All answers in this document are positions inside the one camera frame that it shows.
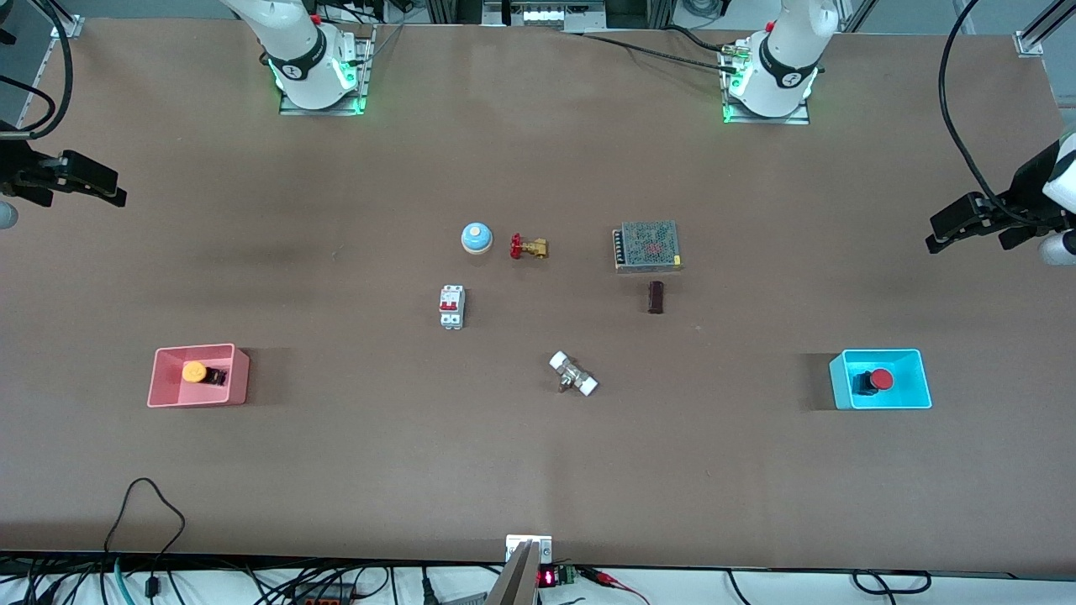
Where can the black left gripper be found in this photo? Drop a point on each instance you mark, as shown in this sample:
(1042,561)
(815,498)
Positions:
(1027,186)

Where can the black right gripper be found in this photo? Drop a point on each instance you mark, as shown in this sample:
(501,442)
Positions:
(18,169)

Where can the red push button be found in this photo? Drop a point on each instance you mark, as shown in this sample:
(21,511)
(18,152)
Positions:
(880,380)

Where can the yellow push button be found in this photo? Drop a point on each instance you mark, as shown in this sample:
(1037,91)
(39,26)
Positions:
(194,371)

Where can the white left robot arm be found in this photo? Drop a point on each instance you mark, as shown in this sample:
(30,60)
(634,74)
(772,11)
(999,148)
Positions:
(782,76)

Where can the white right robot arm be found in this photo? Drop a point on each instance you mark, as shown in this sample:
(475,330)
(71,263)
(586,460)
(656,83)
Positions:
(307,59)

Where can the cyan plastic bin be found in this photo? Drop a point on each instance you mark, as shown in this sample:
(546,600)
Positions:
(912,382)

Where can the pink plastic bin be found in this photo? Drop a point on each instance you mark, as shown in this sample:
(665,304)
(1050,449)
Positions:
(235,378)

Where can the dark brown rectangular block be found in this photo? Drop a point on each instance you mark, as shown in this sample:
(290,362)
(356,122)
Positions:
(656,297)

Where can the metal mesh power supply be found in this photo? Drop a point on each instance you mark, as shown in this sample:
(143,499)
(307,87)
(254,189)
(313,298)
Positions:
(647,245)

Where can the white circuit breaker red switches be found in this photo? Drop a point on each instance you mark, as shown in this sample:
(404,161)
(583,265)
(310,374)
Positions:
(451,307)

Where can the blue dome call bell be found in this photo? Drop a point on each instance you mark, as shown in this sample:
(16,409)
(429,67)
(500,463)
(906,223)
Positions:
(477,238)

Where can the metal fitting white end caps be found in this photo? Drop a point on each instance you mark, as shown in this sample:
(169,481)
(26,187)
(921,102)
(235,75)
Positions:
(573,374)

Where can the red LED display module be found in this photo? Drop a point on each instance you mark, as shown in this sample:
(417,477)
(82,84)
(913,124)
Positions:
(555,576)

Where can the aluminium corner bracket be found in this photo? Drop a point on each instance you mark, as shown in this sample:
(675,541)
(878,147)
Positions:
(1029,44)
(67,27)

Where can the grey camera mount bar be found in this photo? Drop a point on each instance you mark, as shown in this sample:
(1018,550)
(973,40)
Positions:
(517,580)

